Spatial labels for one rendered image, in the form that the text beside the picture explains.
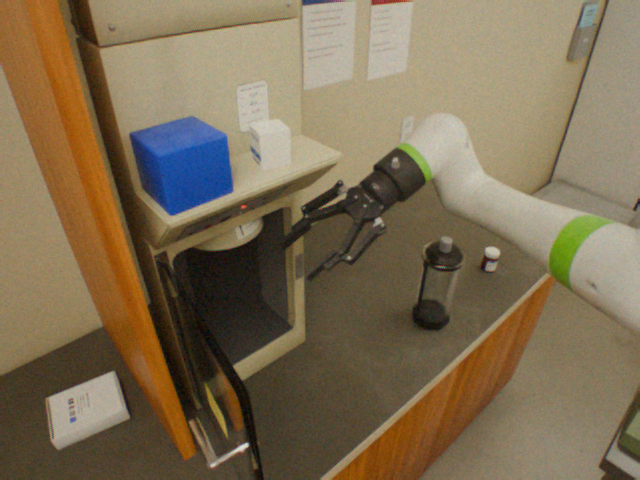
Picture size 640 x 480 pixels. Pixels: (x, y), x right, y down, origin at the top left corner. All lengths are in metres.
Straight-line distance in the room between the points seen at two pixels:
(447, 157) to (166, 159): 0.52
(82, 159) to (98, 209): 0.07
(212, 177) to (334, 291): 0.77
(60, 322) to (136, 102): 0.80
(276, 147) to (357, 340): 0.64
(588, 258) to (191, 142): 0.54
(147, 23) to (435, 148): 0.52
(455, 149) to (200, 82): 0.47
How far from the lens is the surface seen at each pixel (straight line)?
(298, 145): 0.77
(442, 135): 0.84
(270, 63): 0.74
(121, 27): 0.63
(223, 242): 0.84
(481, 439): 2.20
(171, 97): 0.66
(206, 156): 0.59
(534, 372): 2.52
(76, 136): 0.54
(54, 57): 0.52
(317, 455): 0.99
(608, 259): 0.64
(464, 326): 1.26
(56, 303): 1.28
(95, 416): 1.09
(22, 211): 1.14
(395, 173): 0.80
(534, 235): 0.73
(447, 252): 1.09
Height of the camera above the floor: 1.82
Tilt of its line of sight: 36 degrees down
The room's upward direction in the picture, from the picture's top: straight up
